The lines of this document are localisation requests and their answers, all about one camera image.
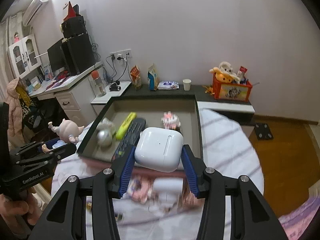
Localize pink-haired doll figurine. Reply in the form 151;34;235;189
41;119;84;153

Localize pink block house figure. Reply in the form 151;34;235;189
127;176;153;204

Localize white travel plug adapter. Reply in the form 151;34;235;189
150;177;183;212

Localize white earbuds case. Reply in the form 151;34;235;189
135;127;183;173

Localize pink white block cat figure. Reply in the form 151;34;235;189
161;111;181;132

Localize rose gold perfume bottle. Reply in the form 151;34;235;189
178;178;204;208

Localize person's left hand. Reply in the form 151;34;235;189
1;187;42;236

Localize pink jacket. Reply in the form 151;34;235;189
5;77;31;142

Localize pink floral bedding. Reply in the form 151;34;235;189
278;196;319;239

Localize silver ball ornament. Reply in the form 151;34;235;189
97;129;113;147

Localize white desk with drawers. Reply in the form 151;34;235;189
30;61;103;126

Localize pink tray box black rim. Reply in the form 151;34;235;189
78;95;203;167

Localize black remote control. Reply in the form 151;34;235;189
112;118;146;161

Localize yellow highlighter marker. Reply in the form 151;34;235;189
116;112;137;140

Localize red-capped water bottle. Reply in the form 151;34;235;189
91;70;106;96

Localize black bathroom scale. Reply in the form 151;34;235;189
254;122;273;140

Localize white striped quilt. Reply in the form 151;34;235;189
51;109;264;239

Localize black computer monitor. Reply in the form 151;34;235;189
47;38;66;72

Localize white glass door cabinet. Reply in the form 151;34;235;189
9;34;42;78

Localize black computer tower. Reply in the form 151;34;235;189
61;33;96;76

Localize orange snack bag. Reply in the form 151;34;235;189
130;65;142;90

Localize blue white snack bag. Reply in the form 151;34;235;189
147;64;159;91

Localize black box on tower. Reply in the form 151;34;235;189
61;16;86;38

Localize wet wipes pack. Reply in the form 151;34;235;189
157;81;179;90

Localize orange toy storage box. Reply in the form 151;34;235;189
212;75;253;102

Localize black white low shelf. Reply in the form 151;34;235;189
91;81;255;137

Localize red flag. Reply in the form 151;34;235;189
63;2;76;22

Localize white air conditioner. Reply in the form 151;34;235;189
22;0;49;27

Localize white paper cup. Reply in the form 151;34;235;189
183;79;191;91

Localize white yellow plush toys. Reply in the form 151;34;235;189
209;61;241;83

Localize white wall power strip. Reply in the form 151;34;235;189
110;49;132;59

